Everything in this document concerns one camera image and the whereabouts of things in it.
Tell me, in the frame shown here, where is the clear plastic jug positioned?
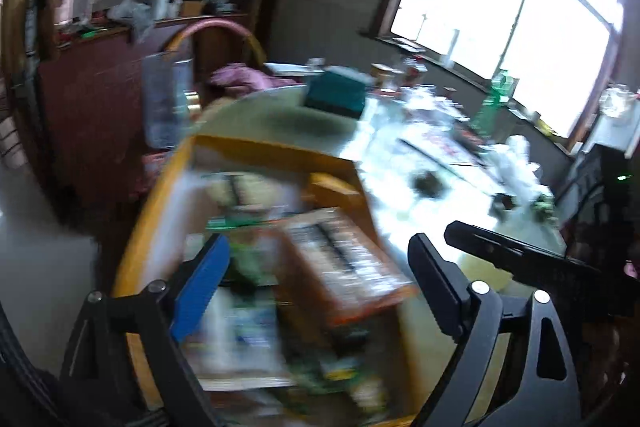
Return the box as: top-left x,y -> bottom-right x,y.
141,51 -> 194,151

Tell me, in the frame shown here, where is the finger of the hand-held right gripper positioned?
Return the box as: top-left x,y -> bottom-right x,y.
444,220 -> 557,289

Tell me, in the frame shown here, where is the hanging clear plastic bag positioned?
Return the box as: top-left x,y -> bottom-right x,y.
597,84 -> 634,118

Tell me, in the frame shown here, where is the printed paper sheet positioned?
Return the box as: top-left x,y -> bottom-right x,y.
397,127 -> 493,168

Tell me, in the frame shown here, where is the brown lidded jar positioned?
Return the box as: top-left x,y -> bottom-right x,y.
371,62 -> 402,91

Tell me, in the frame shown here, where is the dark wooden chair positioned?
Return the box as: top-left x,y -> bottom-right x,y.
554,141 -> 640,254

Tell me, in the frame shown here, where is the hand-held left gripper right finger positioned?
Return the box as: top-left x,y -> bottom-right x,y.
407,232 -> 583,427

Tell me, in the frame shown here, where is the yellow taped cardboard box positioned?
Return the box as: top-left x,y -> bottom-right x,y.
111,134 -> 417,427

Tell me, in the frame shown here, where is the wooden sideboard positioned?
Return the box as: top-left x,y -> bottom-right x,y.
39,13 -> 252,208

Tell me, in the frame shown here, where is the teal box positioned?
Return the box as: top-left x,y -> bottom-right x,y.
304,71 -> 367,120

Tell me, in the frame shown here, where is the green plastic bottle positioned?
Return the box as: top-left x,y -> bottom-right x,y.
471,73 -> 517,141

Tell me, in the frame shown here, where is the green snack packet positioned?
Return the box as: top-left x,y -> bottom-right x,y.
219,216 -> 282,289

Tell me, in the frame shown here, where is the green cloth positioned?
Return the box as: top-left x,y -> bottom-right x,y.
531,199 -> 557,224

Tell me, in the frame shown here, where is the crumpled grey plastic bag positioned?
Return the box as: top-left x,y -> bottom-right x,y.
106,0 -> 154,41

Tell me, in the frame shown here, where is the round cracker pack black label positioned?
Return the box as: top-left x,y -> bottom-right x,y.
201,171 -> 297,214

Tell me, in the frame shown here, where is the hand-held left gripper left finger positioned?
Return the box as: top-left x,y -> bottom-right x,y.
60,232 -> 232,427

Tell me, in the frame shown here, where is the orange cracker pack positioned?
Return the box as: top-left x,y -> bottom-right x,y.
279,206 -> 419,327

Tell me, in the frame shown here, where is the pink cloth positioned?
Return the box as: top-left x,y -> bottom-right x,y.
209,62 -> 302,94

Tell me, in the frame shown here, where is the white plastic bag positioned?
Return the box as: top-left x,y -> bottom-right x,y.
486,134 -> 544,208

